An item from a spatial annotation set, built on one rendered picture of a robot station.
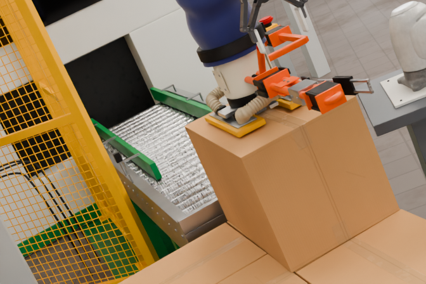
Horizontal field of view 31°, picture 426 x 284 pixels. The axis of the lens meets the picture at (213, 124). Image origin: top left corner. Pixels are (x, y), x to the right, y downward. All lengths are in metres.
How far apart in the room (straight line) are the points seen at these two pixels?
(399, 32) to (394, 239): 0.77
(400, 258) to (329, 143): 0.39
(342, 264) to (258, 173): 0.36
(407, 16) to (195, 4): 0.76
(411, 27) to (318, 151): 0.64
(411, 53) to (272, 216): 0.82
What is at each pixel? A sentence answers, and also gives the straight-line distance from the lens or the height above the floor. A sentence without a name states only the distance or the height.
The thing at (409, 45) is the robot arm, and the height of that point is 0.91.
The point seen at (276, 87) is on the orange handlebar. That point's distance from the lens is 2.21.
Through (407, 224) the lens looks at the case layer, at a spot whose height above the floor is 0.54.
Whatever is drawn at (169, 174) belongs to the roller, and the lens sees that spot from 3.68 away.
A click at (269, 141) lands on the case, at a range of 2.26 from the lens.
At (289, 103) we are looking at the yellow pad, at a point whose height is 0.97.
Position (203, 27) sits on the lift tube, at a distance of 2.41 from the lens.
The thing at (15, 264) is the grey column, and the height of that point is 0.55.
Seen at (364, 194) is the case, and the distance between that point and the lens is 2.42.
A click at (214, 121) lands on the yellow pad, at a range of 2.58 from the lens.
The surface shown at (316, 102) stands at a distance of 1.97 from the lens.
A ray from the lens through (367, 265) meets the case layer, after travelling 2.27.
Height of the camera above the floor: 1.65
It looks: 15 degrees down
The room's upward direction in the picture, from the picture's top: 24 degrees counter-clockwise
